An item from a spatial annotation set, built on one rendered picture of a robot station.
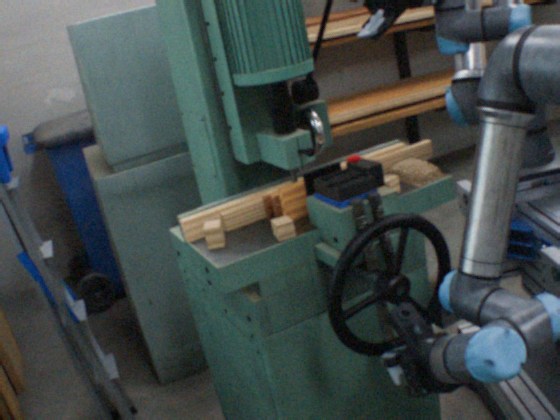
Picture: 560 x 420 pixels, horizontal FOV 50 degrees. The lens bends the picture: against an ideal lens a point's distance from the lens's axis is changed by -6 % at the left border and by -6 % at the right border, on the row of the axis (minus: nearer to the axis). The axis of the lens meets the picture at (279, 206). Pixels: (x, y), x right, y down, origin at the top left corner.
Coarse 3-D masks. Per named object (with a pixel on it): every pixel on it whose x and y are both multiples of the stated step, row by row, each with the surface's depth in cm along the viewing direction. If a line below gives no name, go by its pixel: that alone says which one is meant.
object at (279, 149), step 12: (264, 132) 145; (300, 132) 138; (264, 144) 144; (276, 144) 139; (288, 144) 136; (300, 144) 137; (264, 156) 147; (276, 156) 141; (288, 156) 137; (300, 156) 138; (288, 168) 137
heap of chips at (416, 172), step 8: (408, 160) 149; (416, 160) 148; (392, 168) 151; (400, 168) 148; (408, 168) 146; (416, 168) 144; (424, 168) 144; (432, 168) 144; (400, 176) 148; (408, 176) 145; (416, 176) 143; (424, 176) 143; (432, 176) 143; (440, 176) 144; (416, 184) 143; (424, 184) 142
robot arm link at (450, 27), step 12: (444, 12) 137; (456, 12) 136; (468, 12) 137; (480, 12) 136; (444, 24) 138; (456, 24) 137; (468, 24) 136; (480, 24) 135; (444, 36) 139; (456, 36) 138; (468, 36) 137; (480, 36) 136; (444, 48) 141; (456, 48) 139; (468, 48) 140
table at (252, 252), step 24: (408, 192) 140; (432, 192) 143; (240, 240) 133; (264, 240) 130; (288, 240) 128; (312, 240) 130; (408, 240) 130; (192, 264) 140; (216, 264) 124; (240, 264) 124; (264, 264) 127; (288, 264) 129; (240, 288) 125
